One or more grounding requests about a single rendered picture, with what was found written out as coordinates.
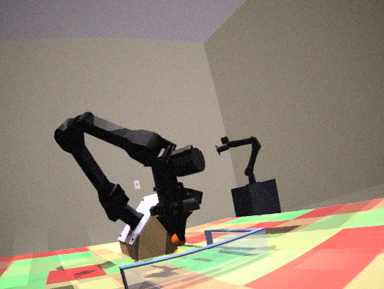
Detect orange ball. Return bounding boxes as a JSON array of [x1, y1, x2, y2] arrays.
[[172, 234, 186, 246]]

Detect low clear corner walls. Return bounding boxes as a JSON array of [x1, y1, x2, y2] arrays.
[[123, 229, 269, 289]]

